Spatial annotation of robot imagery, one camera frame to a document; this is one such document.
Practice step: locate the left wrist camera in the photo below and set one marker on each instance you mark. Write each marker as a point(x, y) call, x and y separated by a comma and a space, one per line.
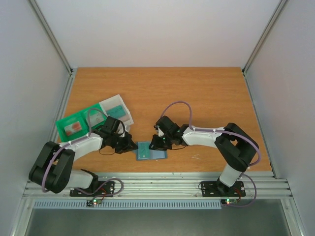
point(121, 129)

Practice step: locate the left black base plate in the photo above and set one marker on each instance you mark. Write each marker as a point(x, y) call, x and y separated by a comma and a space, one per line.
point(100, 189)

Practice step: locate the left small circuit board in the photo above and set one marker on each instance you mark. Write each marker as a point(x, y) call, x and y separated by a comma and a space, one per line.
point(94, 202)

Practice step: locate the right small circuit board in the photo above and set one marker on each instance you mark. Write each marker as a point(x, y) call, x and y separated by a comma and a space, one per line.
point(229, 201)

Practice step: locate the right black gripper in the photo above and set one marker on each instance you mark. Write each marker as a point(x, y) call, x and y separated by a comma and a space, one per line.
point(158, 142)

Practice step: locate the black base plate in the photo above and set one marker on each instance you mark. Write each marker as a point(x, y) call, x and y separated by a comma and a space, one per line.
point(100, 189)
point(216, 189)

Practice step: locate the aluminium frame post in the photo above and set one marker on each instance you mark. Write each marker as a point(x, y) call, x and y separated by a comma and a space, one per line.
point(39, 14)
point(270, 24)

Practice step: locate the red white card in bin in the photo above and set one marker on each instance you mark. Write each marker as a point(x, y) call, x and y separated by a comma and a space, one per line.
point(72, 128)

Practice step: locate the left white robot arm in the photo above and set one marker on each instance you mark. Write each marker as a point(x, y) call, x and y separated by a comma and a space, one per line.
point(52, 169)

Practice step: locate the right aluminium frame post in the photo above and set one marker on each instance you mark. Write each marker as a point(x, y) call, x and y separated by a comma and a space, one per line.
point(270, 24)

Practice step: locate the green two-compartment bin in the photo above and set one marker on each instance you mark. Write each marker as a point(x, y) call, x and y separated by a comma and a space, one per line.
point(78, 116)

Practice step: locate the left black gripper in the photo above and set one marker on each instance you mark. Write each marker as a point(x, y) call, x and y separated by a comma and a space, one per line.
point(129, 142)

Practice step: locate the grey slotted cable duct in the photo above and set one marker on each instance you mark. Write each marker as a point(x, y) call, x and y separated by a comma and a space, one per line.
point(127, 204)

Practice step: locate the silver card in green bin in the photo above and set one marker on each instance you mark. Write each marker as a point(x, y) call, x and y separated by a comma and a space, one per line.
point(94, 118)

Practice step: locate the aluminium front rail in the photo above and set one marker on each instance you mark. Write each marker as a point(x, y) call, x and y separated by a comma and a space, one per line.
point(176, 185)

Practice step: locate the white plastic bin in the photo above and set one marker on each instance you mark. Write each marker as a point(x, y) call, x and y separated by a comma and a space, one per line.
point(116, 101)

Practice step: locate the aluminium side rail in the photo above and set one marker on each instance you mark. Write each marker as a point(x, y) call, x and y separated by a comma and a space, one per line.
point(273, 167)
point(61, 108)

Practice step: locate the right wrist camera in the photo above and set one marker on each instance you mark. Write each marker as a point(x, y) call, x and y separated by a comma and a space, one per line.
point(160, 132)

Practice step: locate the left aluminium frame post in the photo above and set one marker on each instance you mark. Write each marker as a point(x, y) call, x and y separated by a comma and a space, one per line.
point(39, 14)

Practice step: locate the small circuit board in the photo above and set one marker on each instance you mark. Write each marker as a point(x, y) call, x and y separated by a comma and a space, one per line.
point(94, 202)
point(229, 201)

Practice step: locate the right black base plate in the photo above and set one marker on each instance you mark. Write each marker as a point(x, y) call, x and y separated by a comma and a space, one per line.
point(216, 189)

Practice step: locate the left aluminium side rail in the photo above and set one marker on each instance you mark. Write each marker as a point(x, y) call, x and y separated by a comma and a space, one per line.
point(61, 108)

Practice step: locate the teal vip card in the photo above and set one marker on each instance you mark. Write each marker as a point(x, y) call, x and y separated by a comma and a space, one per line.
point(117, 112)
point(143, 152)

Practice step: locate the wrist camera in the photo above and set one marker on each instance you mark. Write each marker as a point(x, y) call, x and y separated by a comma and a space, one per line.
point(160, 132)
point(121, 129)

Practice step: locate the right aluminium side rail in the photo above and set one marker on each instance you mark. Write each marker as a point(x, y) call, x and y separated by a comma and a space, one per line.
point(273, 167)

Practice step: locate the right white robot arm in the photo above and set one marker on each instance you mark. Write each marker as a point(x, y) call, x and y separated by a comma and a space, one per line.
point(236, 147)

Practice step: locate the teal leather card holder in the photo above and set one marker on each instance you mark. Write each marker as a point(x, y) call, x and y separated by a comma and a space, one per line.
point(155, 154)

